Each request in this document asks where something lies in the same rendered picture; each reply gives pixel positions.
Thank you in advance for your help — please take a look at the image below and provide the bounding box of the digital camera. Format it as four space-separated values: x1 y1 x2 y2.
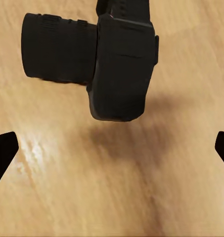
21 0 159 122

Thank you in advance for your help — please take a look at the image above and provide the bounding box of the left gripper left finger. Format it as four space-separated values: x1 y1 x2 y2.
0 131 19 179

